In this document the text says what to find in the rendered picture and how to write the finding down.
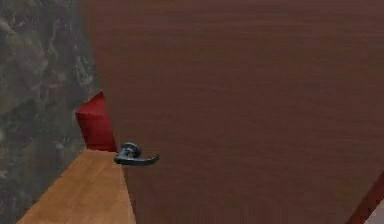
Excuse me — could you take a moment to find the brown wooden room door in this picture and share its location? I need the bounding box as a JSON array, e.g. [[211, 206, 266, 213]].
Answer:
[[80, 0, 384, 224]]

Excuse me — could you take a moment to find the red box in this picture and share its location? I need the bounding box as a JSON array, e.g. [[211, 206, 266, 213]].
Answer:
[[75, 91, 118, 153]]

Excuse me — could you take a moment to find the dark grey door handle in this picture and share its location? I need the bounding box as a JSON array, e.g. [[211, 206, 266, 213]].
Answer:
[[113, 142, 160, 167]]

